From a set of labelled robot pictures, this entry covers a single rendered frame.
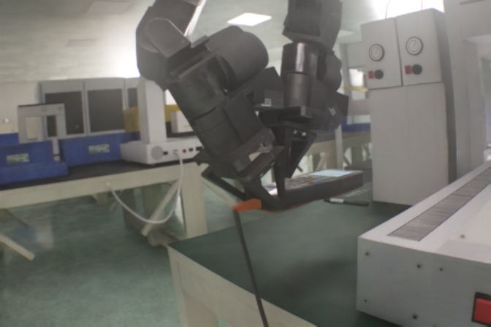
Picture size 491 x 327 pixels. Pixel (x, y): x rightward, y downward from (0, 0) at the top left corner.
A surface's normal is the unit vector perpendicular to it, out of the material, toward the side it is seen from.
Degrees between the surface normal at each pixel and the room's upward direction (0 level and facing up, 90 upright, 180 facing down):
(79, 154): 90
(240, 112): 90
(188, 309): 90
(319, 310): 0
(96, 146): 90
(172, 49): 67
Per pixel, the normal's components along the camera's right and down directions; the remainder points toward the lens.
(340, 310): -0.08, -0.99
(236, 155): -0.48, -0.81
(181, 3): 0.29, -0.33
